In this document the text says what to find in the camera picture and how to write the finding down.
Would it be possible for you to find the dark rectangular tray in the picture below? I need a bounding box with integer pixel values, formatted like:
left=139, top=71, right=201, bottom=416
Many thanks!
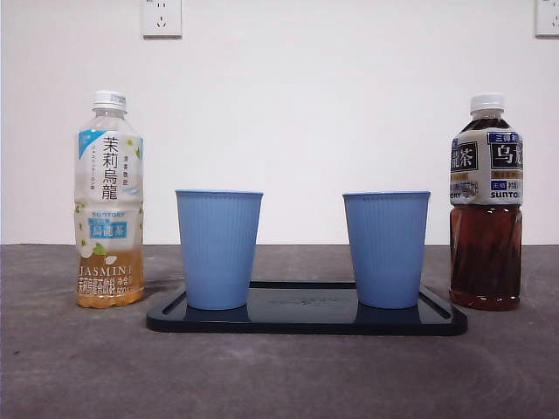
left=145, top=280, right=469, bottom=337

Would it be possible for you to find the dark oolong tea bottle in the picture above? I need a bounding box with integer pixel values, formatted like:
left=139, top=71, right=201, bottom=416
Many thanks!
left=448, top=93, right=525, bottom=312

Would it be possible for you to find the jasmine oolong tea bottle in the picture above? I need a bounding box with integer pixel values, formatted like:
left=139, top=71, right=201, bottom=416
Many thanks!
left=74, top=90, right=145, bottom=309

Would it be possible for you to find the white wall socket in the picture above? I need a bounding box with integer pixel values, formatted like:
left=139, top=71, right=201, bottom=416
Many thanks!
left=535, top=0, right=559, bottom=38
left=141, top=0, right=183, bottom=38

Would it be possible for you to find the blue ribbed plastic cup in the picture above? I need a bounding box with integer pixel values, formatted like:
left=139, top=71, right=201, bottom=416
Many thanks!
left=175, top=189, right=265, bottom=312
left=342, top=189, right=433, bottom=310

